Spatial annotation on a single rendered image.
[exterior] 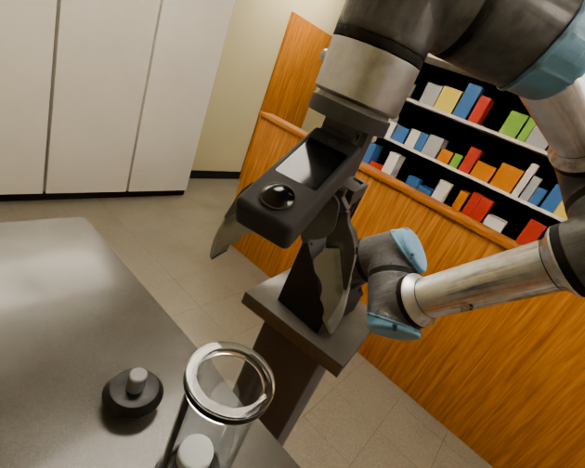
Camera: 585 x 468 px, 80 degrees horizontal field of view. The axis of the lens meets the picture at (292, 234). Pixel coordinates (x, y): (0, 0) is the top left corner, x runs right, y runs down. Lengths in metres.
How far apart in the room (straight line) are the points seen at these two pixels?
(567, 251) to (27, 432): 0.80
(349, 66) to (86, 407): 0.60
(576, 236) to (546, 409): 1.80
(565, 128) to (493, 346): 1.78
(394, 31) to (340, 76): 0.05
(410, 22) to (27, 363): 0.70
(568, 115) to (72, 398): 0.80
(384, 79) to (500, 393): 2.18
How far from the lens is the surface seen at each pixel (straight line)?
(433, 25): 0.30
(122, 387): 0.66
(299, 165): 0.27
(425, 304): 0.75
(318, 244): 0.92
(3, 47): 2.78
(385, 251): 0.84
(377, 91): 0.28
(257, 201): 0.24
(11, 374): 0.73
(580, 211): 0.65
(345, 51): 0.29
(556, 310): 2.16
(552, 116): 0.57
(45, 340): 0.77
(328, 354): 0.90
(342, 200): 0.30
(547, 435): 2.44
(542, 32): 0.34
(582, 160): 0.64
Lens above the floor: 1.50
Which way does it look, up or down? 24 degrees down
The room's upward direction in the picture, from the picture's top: 23 degrees clockwise
